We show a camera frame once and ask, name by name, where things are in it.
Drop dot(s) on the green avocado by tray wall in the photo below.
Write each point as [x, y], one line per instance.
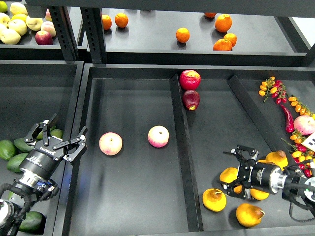
[58, 133]

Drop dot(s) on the dark red apple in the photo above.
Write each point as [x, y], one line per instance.
[191, 100]

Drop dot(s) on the cherry tomato bunch upper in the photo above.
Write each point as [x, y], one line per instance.
[273, 88]

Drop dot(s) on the green avocado upper pile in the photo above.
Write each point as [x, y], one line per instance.
[40, 135]

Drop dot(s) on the orange behind front orange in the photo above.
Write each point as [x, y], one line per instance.
[232, 38]

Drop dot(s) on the black left tray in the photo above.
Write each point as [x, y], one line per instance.
[30, 92]

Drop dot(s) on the red chili pepper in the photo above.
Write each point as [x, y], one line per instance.
[289, 126]

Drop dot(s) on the pale yellow apple middle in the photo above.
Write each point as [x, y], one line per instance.
[18, 25]

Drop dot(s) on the pale yellow apple with stem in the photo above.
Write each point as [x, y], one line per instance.
[34, 23]

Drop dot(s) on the black shelf post right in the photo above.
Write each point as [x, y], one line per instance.
[93, 26]

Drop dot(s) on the black centre tray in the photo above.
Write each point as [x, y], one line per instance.
[145, 190]

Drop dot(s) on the orange behind post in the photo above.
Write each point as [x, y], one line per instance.
[106, 21]

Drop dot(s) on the pink apple centre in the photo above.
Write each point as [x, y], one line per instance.
[158, 136]

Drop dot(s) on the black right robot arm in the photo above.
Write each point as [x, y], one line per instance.
[297, 189]

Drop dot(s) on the pale peach on shelf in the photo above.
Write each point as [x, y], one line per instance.
[49, 27]

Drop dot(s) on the yellow pear with brown stem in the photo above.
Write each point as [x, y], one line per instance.
[258, 194]

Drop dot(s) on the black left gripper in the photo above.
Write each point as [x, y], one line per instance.
[47, 153]

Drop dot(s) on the pink apple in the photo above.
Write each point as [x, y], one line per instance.
[110, 143]
[158, 136]

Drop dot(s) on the pink apple left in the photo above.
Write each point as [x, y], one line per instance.
[110, 143]

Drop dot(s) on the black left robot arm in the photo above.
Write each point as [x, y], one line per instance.
[35, 185]

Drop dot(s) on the bright red apple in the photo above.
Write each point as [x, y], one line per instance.
[189, 80]

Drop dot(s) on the black shelf post left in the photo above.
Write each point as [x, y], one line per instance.
[61, 20]

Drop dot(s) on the green avocado left edge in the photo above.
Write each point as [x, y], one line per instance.
[15, 161]

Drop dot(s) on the red apple on shelf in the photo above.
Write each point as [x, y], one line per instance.
[43, 37]

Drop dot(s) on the pale yellow pear front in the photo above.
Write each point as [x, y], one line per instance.
[9, 36]

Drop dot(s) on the cherry tomato bunch lower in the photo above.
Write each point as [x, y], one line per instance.
[300, 154]

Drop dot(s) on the green avocado far left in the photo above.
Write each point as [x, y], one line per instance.
[7, 149]

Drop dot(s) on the black shelf post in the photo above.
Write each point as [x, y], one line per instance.
[93, 26]
[61, 20]

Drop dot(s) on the white label card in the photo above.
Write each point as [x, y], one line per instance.
[310, 142]

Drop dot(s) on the green avocado front left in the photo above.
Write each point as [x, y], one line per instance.
[34, 223]

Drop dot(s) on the pink apple right tray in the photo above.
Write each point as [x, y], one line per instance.
[305, 125]

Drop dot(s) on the cherry tomato bunch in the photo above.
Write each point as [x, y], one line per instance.
[300, 154]
[273, 88]

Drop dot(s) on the black upper shelf tray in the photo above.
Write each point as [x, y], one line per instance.
[149, 38]

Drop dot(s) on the orange front right shelf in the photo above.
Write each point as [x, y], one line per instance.
[222, 45]

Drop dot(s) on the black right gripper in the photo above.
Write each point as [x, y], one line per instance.
[251, 174]

